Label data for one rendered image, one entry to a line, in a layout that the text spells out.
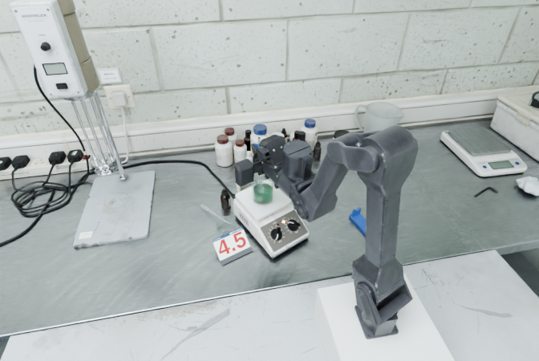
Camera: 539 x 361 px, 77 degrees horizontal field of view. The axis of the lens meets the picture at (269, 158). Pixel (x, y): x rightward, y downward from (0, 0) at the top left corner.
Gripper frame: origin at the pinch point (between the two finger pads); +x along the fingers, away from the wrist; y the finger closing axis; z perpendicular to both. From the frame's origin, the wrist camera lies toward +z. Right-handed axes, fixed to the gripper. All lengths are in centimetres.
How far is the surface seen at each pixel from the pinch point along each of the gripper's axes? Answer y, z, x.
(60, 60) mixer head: 34.3, 23.0, 23.2
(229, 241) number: 12.0, -22.9, -3.6
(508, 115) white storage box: -106, -16, -13
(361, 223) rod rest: -23.7, -24.6, -17.1
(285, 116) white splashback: -31.8, -15.9, 32.8
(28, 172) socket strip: 56, -24, 61
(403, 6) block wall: -72, 21, 21
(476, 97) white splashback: -108, -16, 2
